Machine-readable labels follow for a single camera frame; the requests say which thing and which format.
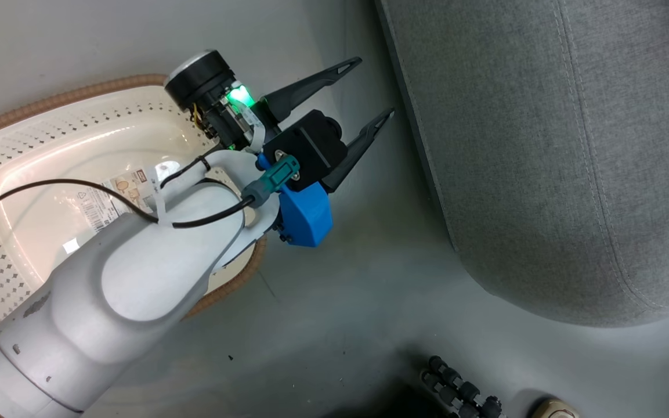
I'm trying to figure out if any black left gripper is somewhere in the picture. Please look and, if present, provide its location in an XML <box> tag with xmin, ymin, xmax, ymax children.
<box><xmin>163</xmin><ymin>51</ymin><xmax>395</xmax><ymax>194</ymax></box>

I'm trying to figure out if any white printed basket label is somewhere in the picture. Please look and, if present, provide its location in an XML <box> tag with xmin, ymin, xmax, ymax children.
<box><xmin>75</xmin><ymin>168</ymin><xmax>158</xmax><ymax>234</ymax></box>

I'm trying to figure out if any cream perforated laundry basket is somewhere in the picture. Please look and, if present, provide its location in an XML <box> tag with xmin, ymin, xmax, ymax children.
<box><xmin>0</xmin><ymin>74</ymin><xmax>269</xmax><ymax>349</ymax></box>

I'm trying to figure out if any grey fabric sofa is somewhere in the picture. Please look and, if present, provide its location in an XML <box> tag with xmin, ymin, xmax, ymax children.
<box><xmin>375</xmin><ymin>0</ymin><xmax>669</xmax><ymax>327</ymax></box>

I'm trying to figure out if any black roller wheel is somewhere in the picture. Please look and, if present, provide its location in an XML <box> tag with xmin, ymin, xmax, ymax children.
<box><xmin>421</xmin><ymin>355</ymin><xmax>504</xmax><ymax>418</ymax></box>

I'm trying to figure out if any round beige disc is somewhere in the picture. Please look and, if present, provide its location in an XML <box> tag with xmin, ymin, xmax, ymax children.
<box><xmin>528</xmin><ymin>395</ymin><xmax>582</xmax><ymax>418</ymax></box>

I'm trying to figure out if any teal cable connector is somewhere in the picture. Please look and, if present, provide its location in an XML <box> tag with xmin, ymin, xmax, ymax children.
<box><xmin>241</xmin><ymin>154</ymin><xmax>302</xmax><ymax>209</ymax></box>

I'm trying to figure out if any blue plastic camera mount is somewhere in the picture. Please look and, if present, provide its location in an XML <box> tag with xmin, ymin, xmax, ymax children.
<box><xmin>256</xmin><ymin>152</ymin><xmax>334</xmax><ymax>248</ymax></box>

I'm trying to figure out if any white cable tie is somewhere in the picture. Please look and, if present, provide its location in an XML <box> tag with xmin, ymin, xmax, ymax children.
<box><xmin>147</xmin><ymin>171</ymin><xmax>175</xmax><ymax>228</ymax></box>

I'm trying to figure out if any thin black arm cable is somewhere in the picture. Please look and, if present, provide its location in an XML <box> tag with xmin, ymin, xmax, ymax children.
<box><xmin>0</xmin><ymin>150</ymin><xmax>255</xmax><ymax>230</ymax></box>

